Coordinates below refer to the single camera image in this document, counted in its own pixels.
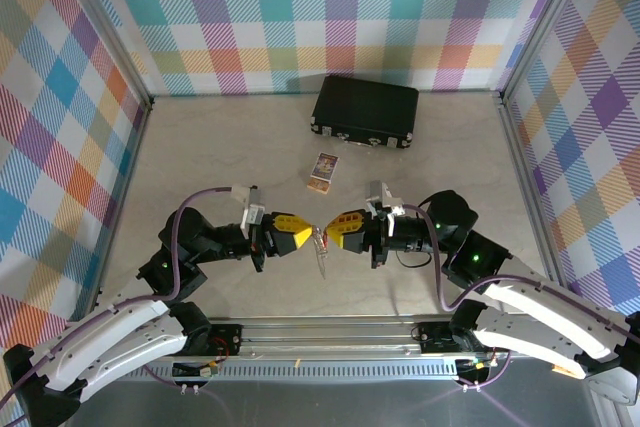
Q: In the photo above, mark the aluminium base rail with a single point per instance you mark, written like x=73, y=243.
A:
x=325, y=337

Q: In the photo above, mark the brushed metal front panel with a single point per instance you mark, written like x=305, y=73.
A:
x=325, y=402

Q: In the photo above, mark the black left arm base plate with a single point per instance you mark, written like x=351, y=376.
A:
x=227, y=339

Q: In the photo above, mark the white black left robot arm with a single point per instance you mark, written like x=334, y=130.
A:
x=125, y=319

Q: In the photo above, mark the perforated metal strip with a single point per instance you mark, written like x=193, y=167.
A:
x=325, y=371

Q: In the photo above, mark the small printed card box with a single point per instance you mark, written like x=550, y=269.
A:
x=324, y=169

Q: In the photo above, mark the aluminium frame post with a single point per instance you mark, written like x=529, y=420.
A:
x=110, y=27
x=544, y=22

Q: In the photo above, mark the aluminium frame side rail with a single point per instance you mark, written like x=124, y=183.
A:
x=527, y=172
x=131, y=172

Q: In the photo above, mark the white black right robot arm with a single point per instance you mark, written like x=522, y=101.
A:
x=530, y=297

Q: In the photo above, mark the black hard case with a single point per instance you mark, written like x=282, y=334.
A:
x=365, y=107

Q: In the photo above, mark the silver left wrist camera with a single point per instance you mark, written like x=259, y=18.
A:
x=256, y=209

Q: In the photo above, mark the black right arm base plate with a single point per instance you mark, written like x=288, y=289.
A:
x=432, y=339

